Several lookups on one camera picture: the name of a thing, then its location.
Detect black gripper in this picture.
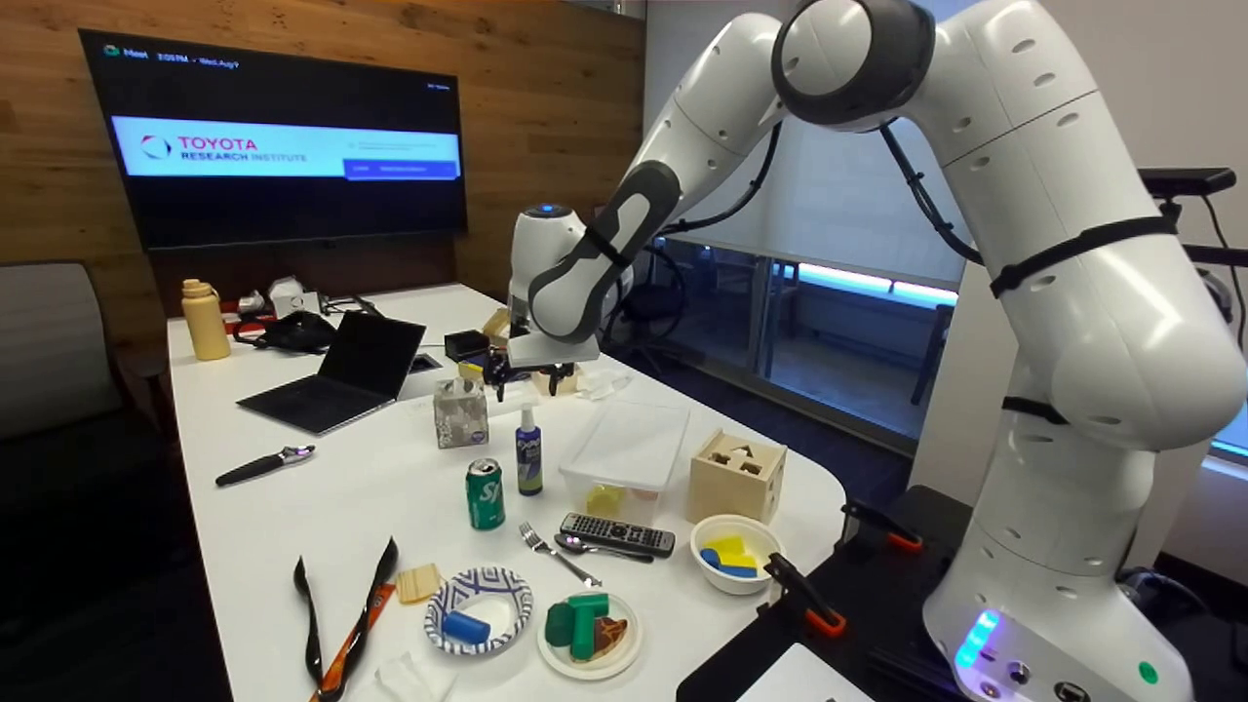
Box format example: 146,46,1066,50
524,360,585,402

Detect tan bottle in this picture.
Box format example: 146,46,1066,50
178,275,233,367

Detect small black box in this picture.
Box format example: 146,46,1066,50
442,328,493,367

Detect patterned tissue box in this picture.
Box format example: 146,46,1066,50
428,377,493,453

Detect yellow item in bin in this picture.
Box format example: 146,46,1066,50
585,484,632,524

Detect green soda can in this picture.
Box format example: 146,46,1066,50
463,457,509,535

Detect black remote control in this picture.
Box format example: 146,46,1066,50
558,511,679,566

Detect silver fork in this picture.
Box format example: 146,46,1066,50
520,524,605,594

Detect wooden shape sorter box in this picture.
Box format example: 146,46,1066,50
684,428,793,526

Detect black laptop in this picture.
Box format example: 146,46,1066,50
233,310,428,436

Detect blue patterned plate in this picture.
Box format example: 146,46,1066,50
421,566,540,659

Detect small wooden tile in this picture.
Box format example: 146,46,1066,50
393,561,446,609

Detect green toy block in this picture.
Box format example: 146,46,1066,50
541,588,611,663

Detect yellow sponge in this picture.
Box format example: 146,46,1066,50
707,532,765,574

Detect black pouch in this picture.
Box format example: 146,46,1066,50
249,310,343,354

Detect blue block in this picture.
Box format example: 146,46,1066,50
437,609,496,652

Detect white bowl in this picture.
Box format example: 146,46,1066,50
688,511,789,602

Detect white crumpled item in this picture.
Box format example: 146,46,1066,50
260,275,325,325

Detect white plate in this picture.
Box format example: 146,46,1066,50
535,594,648,684

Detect black orange clamp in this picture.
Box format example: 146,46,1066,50
759,550,854,645
840,500,927,561

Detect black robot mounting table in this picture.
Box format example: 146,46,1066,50
674,484,999,702

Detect grey chair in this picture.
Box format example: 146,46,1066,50
0,263,129,445

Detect black chair armrest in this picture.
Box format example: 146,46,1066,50
1138,163,1239,202

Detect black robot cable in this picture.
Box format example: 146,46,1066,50
657,120,789,242
879,120,990,271

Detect black handled tool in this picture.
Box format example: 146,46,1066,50
210,442,319,492

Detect orange handled tongs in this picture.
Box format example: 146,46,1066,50
289,535,401,702

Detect wall television screen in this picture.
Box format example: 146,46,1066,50
77,29,471,253

